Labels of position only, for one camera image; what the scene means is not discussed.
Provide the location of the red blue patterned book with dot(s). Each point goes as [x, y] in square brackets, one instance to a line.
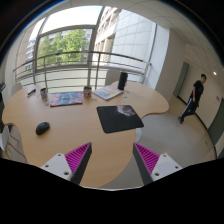
[66, 98]

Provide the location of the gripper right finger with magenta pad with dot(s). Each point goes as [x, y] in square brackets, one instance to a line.
[153, 166]

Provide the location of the patterned mug left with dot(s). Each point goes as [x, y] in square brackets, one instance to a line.
[44, 94]

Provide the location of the black mouse pad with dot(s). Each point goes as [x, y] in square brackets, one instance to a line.
[118, 118]

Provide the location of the grey green door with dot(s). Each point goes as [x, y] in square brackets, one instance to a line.
[181, 79]

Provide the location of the black computer mouse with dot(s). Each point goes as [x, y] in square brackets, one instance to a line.
[42, 127]

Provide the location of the black cylindrical speaker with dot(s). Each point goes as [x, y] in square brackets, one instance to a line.
[122, 80]

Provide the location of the white chair at left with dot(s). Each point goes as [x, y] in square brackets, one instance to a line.
[4, 138]

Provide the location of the metal balcony railing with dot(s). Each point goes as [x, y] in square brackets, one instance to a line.
[76, 69]

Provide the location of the small blue object on table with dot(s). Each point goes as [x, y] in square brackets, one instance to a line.
[31, 92]

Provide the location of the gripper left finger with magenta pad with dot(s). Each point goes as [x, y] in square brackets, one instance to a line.
[70, 166]

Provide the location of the person in black clothes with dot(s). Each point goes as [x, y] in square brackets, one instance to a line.
[193, 102]

